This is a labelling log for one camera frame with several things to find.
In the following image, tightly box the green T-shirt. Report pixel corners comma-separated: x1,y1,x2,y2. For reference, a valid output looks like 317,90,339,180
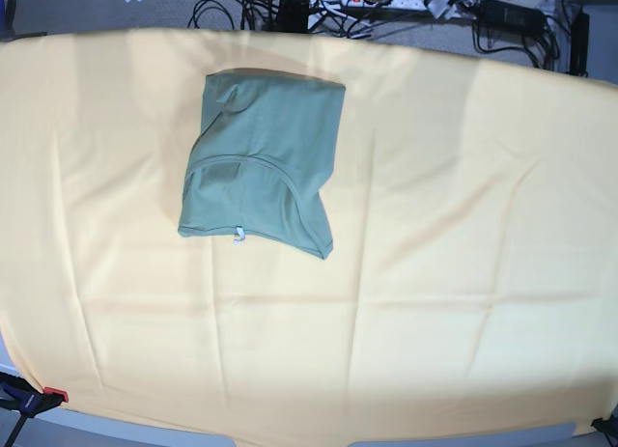
178,70,346,260

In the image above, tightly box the yellow table cloth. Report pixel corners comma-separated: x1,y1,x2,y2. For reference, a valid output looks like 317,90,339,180
1,29,617,446

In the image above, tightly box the white power strip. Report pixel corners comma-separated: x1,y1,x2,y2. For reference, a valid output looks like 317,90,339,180
321,0,431,12

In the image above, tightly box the black power adapter brick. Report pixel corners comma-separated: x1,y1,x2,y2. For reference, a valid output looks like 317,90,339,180
477,0,546,37

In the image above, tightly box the black box far right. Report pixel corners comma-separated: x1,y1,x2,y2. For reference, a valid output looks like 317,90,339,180
569,6,590,77

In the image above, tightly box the black clamp right corner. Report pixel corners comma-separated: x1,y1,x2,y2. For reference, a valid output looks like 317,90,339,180
591,415,618,440

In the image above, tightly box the black stand post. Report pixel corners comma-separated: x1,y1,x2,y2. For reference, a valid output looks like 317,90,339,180
262,0,311,34

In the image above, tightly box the tangle of black cables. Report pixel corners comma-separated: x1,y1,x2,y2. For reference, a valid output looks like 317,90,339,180
185,0,387,38

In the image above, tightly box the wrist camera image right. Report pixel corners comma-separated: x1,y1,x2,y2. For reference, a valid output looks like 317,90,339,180
426,0,459,20

